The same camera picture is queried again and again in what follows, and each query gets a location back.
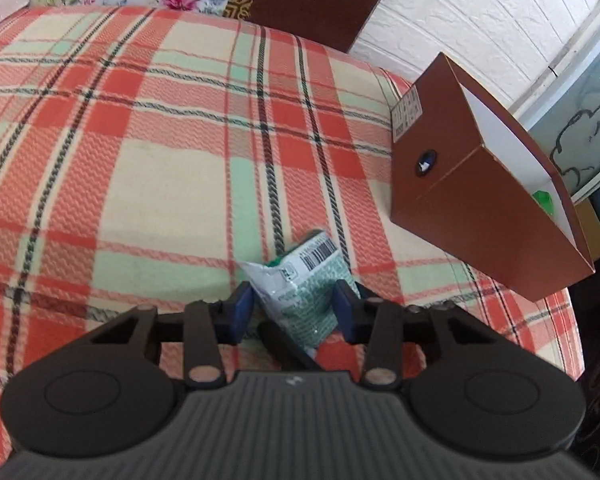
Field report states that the plaid blanket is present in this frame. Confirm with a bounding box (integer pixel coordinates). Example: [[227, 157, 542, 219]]
[[0, 5, 586, 471]]

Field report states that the small green item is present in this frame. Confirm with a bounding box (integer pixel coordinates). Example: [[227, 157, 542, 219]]
[[532, 189, 557, 218]]

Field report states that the green and white snack packet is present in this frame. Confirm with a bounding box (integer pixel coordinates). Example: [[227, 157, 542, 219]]
[[236, 230, 361, 352]]

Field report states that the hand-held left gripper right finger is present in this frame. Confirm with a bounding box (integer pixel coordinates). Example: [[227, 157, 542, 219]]
[[332, 281, 506, 388]]

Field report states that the frosted glass panel with drawing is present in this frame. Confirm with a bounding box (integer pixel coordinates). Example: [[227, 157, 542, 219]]
[[510, 0, 600, 201]]

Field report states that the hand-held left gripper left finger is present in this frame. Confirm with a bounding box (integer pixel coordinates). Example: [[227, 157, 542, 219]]
[[87, 281, 255, 390]]

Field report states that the brown box with white inside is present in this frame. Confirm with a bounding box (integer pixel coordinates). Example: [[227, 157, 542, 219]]
[[390, 52, 596, 303]]

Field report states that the brown box lid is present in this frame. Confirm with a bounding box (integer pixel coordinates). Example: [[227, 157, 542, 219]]
[[222, 0, 407, 53]]

